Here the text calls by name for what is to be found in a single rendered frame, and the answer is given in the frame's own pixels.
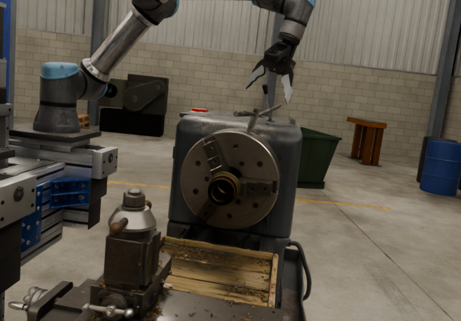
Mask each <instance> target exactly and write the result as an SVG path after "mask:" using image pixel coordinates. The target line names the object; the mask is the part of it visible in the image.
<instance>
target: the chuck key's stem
mask: <svg viewBox="0 0 461 321"><path fill-rule="evenodd" d="M260 111H261V109H259V108H256V107H254V110H253V112H255V113H256V116H251V117H250V120H249V122H248V129H247V131H246V134H250V133H251V130H252V129H253V128H254V126H255V124H256V121H257V118H258V116H259V113H260Z"/></svg>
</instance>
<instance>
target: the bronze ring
mask: <svg viewBox="0 0 461 321"><path fill-rule="evenodd" d="M218 184H224V185H226V186H227V187H228V188H229V191H230V193H222V192H221V191H220V190H219V189H218ZM239 192H240V183H239V181H238V179H237V178H236V177H235V176H234V175H233V174H231V173H228V172H225V171H224V172H220V173H217V174H215V175H214V176H213V177H212V179H211V180H210V182H209V187H208V196H209V199H210V200H211V201H212V202H213V203H214V204H216V205H220V206H224V205H227V204H229V203H231V202H232V201H234V200H235V199H236V198H237V197H238V195H239Z"/></svg>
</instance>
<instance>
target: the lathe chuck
mask: <svg viewBox="0 0 461 321"><path fill-rule="evenodd" d="M244 132H246V131H245V130H238V129H227V130H220V131H217V132H214V133H213V134H210V135H208V136H206V137H204V138H203V139H201V140H199V141H198V142H197V143H196V144H195V145H194V146H193V147H192V148H191V149H190V150H189V152H188V153H187V155H186V156H185V159H184V161H183V164H182V168H181V172H180V186H181V190H182V194H183V197H184V199H185V202H186V203H187V205H188V207H189V208H190V209H191V211H192V212H193V213H194V214H195V215H197V214H198V213H199V212H200V210H201V208H202V207H203V206H204V204H205V203H206V201H207V200H208V199H209V196H208V187H209V182H210V180H211V179H212V177H213V176H212V174H211V172H210V171H211V168H210V166H209V163H208V161H207V160H208V157H207V155H206V153H205V151H204V148H203V145H205V143H204V140H205V139H207V138H209V137H211V136H215V138H216V140H217V143H218V145H219V147H220V149H221V151H222V153H223V155H224V158H225V159H226V162H227V164H228V166H229V167H232V168H235V169H236V170H238V171H239V172H240V173H241V175H242V177H245V178H256V179H262V180H273V181H278V182H277V188H276V193H272V194H271V196H268V195H258V194H256V195H245V196H241V195H239V196H238V197H237V198H236V199H235V200H234V201H232V202H231V203H229V204H227V205H224V206H218V208H217V209H216V210H215V212H214V214H212V216H211V217H210V219H209V220H208V222H207V224H209V225H211V226H213V227H216V228H221V229H224V230H239V229H243V228H247V227H249V226H252V225H254V224H256V223H257V222H259V221H261V220H262V219H263V218H264V217H265V216H266V215H267V214H268V213H269V212H270V210H271V209H272V207H273V206H274V203H275V202H276V199H277V196H278V194H279V185H280V179H281V175H280V168H279V163H278V161H277V159H276V156H275V154H274V152H273V151H272V149H271V148H270V146H269V145H268V144H267V143H266V142H265V141H264V140H262V139H261V138H259V137H258V136H257V135H255V134H253V133H250V134H251V135H249V134H246V133H244Z"/></svg>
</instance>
